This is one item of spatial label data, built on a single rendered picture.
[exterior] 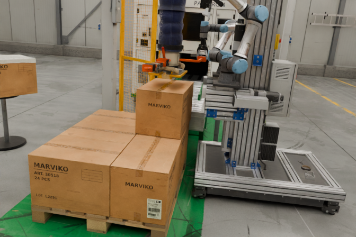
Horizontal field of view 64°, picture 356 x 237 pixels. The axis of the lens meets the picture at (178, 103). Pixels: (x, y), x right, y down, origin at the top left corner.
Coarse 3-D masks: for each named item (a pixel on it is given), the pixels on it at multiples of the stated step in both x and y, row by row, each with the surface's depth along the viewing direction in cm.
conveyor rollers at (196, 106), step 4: (184, 80) 518; (188, 80) 518; (192, 80) 517; (196, 84) 489; (200, 84) 489; (196, 88) 454; (200, 88) 454; (196, 92) 428; (196, 96) 402; (192, 100) 377; (196, 100) 377; (200, 100) 384; (192, 104) 359; (196, 104) 358; (200, 104) 358; (192, 108) 335; (196, 108) 341; (200, 108) 340
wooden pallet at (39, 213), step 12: (180, 180) 276; (36, 216) 208; (48, 216) 213; (84, 216) 202; (96, 216) 200; (168, 216) 205; (96, 228) 203; (108, 228) 207; (144, 228) 196; (156, 228) 195; (168, 228) 213
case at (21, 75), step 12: (0, 60) 292; (12, 60) 301; (24, 60) 311; (0, 72) 295; (12, 72) 304; (24, 72) 314; (36, 72) 324; (0, 84) 297; (12, 84) 307; (24, 84) 316; (36, 84) 326; (0, 96) 300
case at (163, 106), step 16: (160, 80) 280; (176, 80) 286; (144, 96) 237; (160, 96) 234; (176, 96) 231; (192, 96) 290; (144, 112) 240; (160, 112) 238; (176, 112) 235; (144, 128) 244; (160, 128) 241; (176, 128) 238
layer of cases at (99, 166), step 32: (96, 128) 254; (128, 128) 259; (32, 160) 197; (64, 160) 193; (96, 160) 194; (128, 160) 197; (160, 160) 200; (32, 192) 204; (64, 192) 199; (96, 192) 195; (128, 192) 191; (160, 192) 188; (160, 224) 194
